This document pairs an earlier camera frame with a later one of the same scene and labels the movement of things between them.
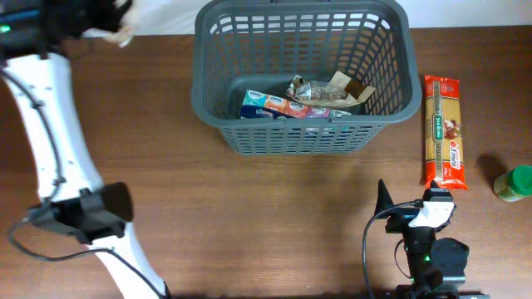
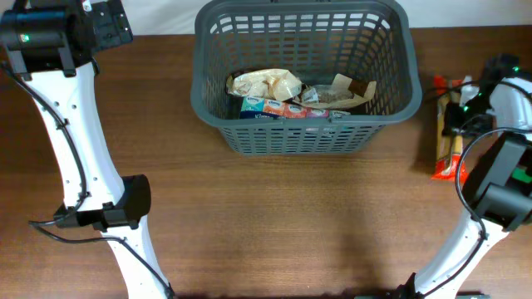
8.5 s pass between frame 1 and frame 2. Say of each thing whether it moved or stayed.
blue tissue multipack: stayed
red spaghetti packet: moved
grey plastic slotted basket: stayed
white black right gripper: moved
